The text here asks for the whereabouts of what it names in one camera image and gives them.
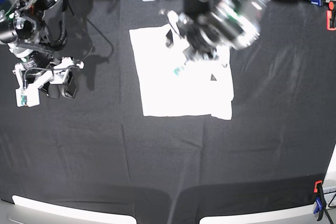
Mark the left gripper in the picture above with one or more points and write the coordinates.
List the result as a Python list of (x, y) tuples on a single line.
[(199, 36)]

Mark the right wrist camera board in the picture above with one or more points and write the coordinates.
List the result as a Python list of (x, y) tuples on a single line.
[(27, 97)]

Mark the orange blue clamp near right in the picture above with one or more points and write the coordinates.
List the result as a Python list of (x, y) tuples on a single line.
[(319, 200)]

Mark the white printed t-shirt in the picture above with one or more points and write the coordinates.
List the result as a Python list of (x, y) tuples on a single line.
[(203, 88)]

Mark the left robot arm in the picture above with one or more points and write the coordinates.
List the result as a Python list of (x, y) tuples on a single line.
[(226, 23)]

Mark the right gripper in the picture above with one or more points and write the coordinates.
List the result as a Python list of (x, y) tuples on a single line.
[(45, 75)]

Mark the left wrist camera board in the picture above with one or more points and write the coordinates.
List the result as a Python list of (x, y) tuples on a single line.
[(178, 71)]

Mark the orange clamp far right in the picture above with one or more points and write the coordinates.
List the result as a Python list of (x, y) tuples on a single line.
[(331, 16)]

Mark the black table cloth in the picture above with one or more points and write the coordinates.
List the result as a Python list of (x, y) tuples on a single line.
[(98, 152)]

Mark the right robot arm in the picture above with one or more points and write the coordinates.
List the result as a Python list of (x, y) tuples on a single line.
[(34, 30)]

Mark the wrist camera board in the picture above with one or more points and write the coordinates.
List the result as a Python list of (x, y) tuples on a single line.
[(178, 71), (27, 97)]

